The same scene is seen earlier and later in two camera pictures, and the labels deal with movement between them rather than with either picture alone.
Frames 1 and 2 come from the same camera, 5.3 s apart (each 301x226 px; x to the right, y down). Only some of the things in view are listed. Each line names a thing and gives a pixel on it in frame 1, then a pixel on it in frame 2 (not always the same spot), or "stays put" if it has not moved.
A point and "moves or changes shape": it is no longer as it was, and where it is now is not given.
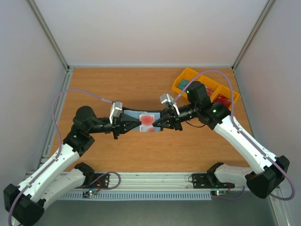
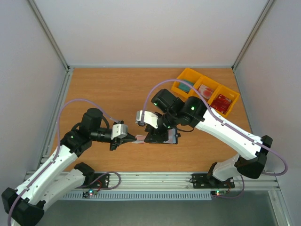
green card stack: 182,84 stays put
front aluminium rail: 152,181 stays put
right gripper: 175,120 -> 154,131
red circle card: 146,121 moves or changes shape
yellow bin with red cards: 222,94 stays put
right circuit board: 218,193 stays put
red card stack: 222,99 stays put
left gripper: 117,125 -> 117,141
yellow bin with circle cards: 211,86 stays put
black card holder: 135,113 -> 160,135
